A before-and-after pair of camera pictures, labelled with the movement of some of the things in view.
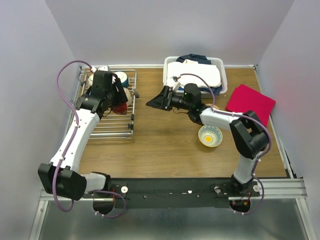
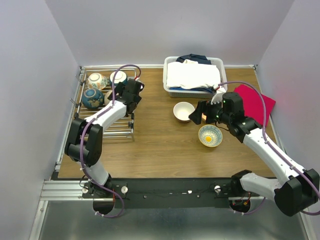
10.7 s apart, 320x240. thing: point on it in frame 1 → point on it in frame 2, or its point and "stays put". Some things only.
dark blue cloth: [202, 59] stays put
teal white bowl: [123, 77] stays put
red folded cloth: [244, 98] stays put
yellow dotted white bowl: [210, 136] stays put
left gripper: [120, 96] → [120, 88]
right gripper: [163, 100] → [201, 106]
